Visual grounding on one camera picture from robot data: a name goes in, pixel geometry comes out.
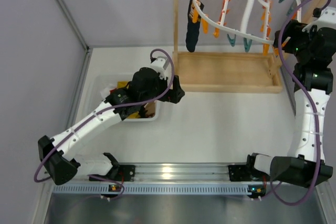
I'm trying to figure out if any navy sock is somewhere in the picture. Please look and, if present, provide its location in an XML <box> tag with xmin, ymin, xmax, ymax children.
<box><xmin>185</xmin><ymin>0</ymin><xmax>202</xmax><ymax>52</ymax></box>

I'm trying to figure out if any white round clip hanger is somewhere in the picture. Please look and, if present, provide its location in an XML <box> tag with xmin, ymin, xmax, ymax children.
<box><xmin>193</xmin><ymin>0</ymin><xmax>301</xmax><ymax>55</ymax></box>

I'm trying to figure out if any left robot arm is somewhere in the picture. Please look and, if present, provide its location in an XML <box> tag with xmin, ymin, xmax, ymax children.
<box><xmin>38</xmin><ymin>67</ymin><xmax>185</xmax><ymax>185</ymax></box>

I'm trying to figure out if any wooden hanger rack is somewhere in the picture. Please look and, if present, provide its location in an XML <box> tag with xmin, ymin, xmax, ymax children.
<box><xmin>173</xmin><ymin>0</ymin><xmax>282</xmax><ymax>93</ymax></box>

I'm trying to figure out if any white plastic basket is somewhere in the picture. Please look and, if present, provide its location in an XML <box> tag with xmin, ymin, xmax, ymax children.
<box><xmin>83</xmin><ymin>73</ymin><xmax>160</xmax><ymax>122</ymax></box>

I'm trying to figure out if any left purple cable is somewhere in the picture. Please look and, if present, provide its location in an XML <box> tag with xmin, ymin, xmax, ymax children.
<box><xmin>33</xmin><ymin>48</ymin><xmax>176</xmax><ymax>200</ymax></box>

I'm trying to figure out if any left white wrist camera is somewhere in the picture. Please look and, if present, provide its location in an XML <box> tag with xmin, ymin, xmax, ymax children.
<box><xmin>150</xmin><ymin>56</ymin><xmax>172</xmax><ymax>81</ymax></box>

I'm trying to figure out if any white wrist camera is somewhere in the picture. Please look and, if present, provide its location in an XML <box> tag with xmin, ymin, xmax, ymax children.
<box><xmin>302</xmin><ymin>7</ymin><xmax>336</xmax><ymax>32</ymax></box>
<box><xmin>150</xmin><ymin>56</ymin><xmax>172</xmax><ymax>81</ymax></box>

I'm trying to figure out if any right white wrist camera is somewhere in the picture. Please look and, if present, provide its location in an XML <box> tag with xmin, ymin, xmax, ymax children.
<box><xmin>302</xmin><ymin>7</ymin><xmax>336</xmax><ymax>32</ymax></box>

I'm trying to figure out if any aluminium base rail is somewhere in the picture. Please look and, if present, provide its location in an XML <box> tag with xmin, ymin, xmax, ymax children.
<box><xmin>52</xmin><ymin>163</ymin><xmax>270</xmax><ymax>198</ymax></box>

